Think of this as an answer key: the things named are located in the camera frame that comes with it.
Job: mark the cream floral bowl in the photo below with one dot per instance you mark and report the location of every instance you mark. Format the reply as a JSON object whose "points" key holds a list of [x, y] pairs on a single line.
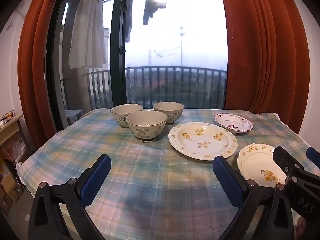
{"points": [[146, 123], [168, 108], [125, 110]]}

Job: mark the dark sliding door frame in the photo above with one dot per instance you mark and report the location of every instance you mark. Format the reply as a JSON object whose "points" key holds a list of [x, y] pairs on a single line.
{"points": [[117, 62]]}

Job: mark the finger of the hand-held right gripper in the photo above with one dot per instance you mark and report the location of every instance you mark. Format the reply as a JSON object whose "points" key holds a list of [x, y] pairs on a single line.
{"points": [[313, 155], [285, 158]]}

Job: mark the clear plastic bag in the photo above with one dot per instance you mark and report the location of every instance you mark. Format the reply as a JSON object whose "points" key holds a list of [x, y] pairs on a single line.
{"points": [[18, 146]]}

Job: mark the large yellow flower plate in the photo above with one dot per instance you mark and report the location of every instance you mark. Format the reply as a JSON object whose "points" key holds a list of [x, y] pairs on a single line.
{"points": [[200, 140]]}

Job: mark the orange curtain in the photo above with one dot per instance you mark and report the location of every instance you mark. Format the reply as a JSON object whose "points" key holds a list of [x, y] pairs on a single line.
{"points": [[37, 67], [265, 55]]}

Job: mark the white plastic stool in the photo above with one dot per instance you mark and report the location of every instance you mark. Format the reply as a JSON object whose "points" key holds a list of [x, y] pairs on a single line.
{"points": [[72, 117]]}

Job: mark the plaid tablecloth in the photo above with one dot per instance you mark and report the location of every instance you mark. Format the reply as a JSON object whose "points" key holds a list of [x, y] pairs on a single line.
{"points": [[150, 180]]}

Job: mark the dark hanging garment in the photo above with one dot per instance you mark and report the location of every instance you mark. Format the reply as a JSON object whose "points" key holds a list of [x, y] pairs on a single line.
{"points": [[152, 7]]}

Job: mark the white hanging garment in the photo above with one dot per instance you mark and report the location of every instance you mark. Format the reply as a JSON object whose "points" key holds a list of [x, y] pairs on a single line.
{"points": [[87, 35]]}

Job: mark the white plastic bag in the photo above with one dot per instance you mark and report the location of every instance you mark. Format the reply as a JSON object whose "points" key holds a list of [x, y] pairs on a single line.
{"points": [[19, 168]]}

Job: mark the small yellow flower plate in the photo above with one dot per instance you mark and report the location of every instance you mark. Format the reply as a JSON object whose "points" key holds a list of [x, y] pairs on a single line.
{"points": [[257, 163]]}

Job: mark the red trimmed white plate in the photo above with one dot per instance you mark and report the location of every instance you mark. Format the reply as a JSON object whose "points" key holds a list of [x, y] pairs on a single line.
{"points": [[232, 123]]}

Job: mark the wooden shelf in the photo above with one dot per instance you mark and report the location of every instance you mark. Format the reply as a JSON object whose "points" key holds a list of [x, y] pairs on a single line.
{"points": [[11, 126]]}

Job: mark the dark balcony railing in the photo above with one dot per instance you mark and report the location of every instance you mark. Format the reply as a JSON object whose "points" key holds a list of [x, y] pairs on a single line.
{"points": [[175, 68]]}

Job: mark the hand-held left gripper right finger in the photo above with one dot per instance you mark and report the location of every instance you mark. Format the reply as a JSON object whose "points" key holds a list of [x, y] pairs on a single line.
{"points": [[228, 182]]}

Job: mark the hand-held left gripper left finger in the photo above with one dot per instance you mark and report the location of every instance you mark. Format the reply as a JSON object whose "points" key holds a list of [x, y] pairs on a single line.
{"points": [[96, 180]]}

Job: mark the street lamp pole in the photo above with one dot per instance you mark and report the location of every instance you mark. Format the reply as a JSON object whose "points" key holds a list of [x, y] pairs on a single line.
{"points": [[181, 45]]}

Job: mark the cardboard box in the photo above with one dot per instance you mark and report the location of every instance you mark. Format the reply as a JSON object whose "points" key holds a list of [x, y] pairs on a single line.
{"points": [[8, 195]]}

